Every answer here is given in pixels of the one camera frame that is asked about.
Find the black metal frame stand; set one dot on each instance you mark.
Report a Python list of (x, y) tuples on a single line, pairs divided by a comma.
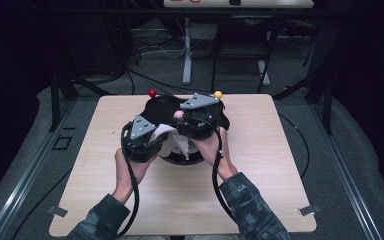
[(55, 106), (327, 110)]

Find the black tray base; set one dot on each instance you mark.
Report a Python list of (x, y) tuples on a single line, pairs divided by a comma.
[(180, 162)]

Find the aluminium floor rail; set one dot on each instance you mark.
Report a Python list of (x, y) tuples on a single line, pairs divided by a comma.
[(348, 180), (25, 180)]

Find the yellow ball knob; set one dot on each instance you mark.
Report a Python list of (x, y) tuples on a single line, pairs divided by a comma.
[(217, 94)]

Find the pink ball knob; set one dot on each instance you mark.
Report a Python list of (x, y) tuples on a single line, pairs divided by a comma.
[(179, 114)]

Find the person's right hand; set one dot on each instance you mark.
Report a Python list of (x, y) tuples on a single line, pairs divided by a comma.
[(206, 150)]

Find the white waffle cloth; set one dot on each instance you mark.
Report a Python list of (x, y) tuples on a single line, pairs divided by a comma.
[(175, 141)]

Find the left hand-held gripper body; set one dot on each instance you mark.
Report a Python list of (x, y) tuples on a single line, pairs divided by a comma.
[(136, 150)]

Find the dark curtain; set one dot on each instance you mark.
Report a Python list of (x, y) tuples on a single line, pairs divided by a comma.
[(6, 83), (373, 83)]

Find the person's left hand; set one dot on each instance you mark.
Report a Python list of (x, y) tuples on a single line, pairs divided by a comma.
[(120, 176)]

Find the pale table top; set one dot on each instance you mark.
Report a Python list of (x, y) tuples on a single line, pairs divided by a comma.
[(238, 4)]

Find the black wavy ridged tray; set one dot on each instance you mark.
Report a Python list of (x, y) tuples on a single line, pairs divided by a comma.
[(160, 108)]

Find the white table leg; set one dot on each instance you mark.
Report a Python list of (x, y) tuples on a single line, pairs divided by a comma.
[(263, 71), (187, 50)]

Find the grey tape piece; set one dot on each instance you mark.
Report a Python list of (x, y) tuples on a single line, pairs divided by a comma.
[(57, 211), (309, 210)]

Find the black chair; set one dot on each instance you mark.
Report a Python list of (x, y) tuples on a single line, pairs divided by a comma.
[(246, 23)]

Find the red ball knob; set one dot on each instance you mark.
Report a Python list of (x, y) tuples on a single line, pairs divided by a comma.
[(152, 93)]

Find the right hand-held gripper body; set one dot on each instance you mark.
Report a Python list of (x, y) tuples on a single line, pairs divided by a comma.
[(200, 126)]

